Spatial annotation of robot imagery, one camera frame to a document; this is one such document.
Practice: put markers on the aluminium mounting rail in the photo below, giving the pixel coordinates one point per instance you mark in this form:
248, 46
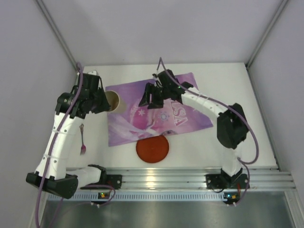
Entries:
195, 179

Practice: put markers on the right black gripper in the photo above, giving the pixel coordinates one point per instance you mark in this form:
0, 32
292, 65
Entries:
156, 92

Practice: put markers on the pink metal fork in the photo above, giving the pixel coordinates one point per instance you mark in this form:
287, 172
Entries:
83, 147

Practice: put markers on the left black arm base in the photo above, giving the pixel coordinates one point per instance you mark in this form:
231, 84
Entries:
113, 180

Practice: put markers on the right aluminium corner post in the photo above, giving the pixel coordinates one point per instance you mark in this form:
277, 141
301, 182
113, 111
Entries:
266, 33

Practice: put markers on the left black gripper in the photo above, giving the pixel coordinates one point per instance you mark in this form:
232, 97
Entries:
99, 102

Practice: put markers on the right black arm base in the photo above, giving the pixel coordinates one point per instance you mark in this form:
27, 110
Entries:
220, 181

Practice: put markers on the aluminium corner post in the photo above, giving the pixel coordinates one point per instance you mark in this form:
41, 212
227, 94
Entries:
266, 33
55, 30

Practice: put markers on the purple Elsa placemat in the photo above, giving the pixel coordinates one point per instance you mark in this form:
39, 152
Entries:
137, 123

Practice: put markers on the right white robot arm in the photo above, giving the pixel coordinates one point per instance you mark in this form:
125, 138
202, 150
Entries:
230, 123

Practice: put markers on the slotted grey cable duct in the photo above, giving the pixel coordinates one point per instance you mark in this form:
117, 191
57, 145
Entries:
153, 196

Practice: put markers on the left aluminium corner post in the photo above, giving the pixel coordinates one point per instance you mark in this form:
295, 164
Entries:
55, 30

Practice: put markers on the beige plastic cup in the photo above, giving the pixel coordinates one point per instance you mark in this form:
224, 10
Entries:
117, 104

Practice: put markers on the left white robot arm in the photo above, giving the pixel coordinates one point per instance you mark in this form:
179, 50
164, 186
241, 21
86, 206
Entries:
51, 175

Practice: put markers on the red round plate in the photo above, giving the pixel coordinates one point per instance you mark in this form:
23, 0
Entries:
153, 150

